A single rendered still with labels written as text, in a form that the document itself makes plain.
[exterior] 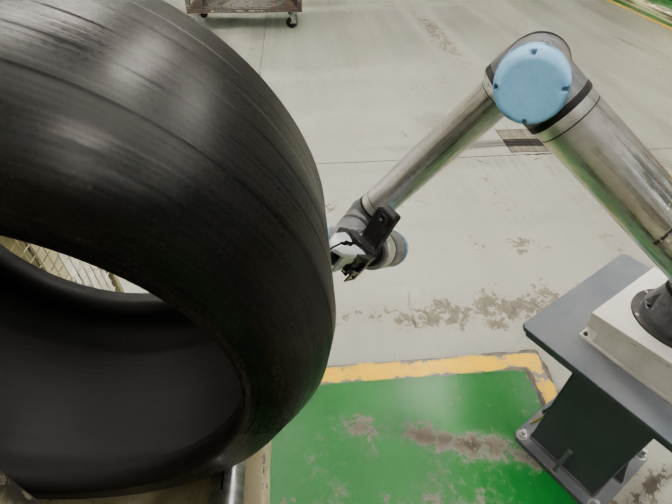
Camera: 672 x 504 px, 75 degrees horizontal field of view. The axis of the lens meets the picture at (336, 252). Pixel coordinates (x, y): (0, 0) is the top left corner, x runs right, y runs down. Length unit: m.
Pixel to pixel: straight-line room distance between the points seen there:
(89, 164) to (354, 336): 1.68
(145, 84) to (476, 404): 1.65
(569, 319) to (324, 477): 0.91
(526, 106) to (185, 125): 0.61
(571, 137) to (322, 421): 1.26
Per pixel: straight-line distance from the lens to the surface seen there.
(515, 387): 1.90
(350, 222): 1.14
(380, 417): 1.72
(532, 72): 0.80
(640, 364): 1.27
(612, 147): 0.86
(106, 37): 0.36
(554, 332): 1.29
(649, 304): 1.32
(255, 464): 0.72
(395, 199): 1.12
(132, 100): 0.31
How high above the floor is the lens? 1.52
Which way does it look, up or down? 42 degrees down
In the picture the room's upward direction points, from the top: straight up
